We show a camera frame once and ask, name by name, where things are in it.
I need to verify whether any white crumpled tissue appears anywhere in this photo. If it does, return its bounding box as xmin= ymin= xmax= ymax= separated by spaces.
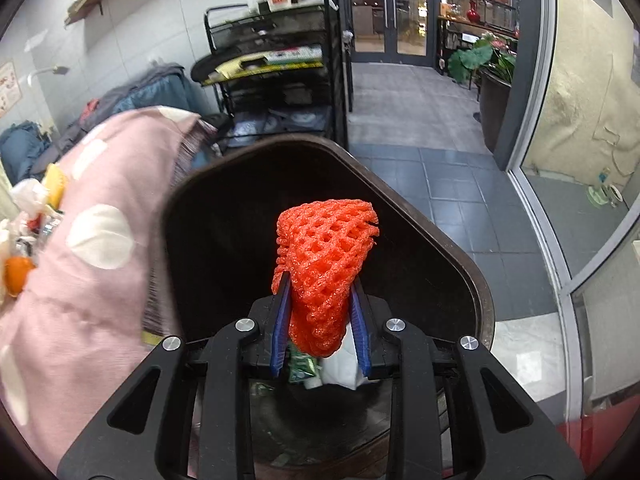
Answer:
xmin=10 ymin=179 xmax=49 ymax=219

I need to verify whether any pink polka dot bedspread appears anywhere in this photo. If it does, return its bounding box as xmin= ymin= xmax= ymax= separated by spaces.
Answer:
xmin=1 ymin=106 xmax=214 ymax=472

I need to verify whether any yellow foam fruit net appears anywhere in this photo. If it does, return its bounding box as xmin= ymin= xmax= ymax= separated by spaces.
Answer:
xmin=41 ymin=164 xmax=67 ymax=209

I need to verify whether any potted green plant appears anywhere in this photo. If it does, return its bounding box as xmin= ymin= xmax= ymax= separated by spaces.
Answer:
xmin=447 ymin=32 xmax=516 ymax=153

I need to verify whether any white floor lamp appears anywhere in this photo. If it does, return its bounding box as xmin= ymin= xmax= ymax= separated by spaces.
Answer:
xmin=26 ymin=65 xmax=70 ymax=87

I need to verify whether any orange peel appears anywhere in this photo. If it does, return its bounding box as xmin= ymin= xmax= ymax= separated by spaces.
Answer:
xmin=3 ymin=256 xmax=36 ymax=298

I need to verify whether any black rolling utility cart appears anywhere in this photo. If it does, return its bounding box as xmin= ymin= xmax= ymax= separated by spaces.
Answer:
xmin=191 ymin=0 xmax=348 ymax=151

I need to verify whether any white face mask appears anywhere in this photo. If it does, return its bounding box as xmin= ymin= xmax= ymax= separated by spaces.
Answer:
xmin=319 ymin=324 xmax=372 ymax=390

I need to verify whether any orange foam fruit net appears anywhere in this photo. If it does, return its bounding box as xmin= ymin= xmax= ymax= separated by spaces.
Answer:
xmin=271 ymin=198 xmax=380 ymax=358

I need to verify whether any green white carton box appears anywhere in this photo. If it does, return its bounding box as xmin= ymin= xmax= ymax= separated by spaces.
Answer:
xmin=288 ymin=342 xmax=320 ymax=384

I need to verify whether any glass double door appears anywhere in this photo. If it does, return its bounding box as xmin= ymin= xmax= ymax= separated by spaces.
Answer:
xmin=346 ymin=0 xmax=436 ymax=66

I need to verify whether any dark blue massage bed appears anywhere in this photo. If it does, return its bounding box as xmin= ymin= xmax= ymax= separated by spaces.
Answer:
xmin=28 ymin=63 xmax=206 ymax=176

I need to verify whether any dark brown trash bin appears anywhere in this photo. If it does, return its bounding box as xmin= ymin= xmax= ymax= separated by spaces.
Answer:
xmin=160 ymin=136 xmax=495 ymax=479

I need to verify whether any wall poster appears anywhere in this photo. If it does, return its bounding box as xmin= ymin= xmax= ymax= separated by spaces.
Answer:
xmin=0 ymin=61 xmax=22 ymax=117

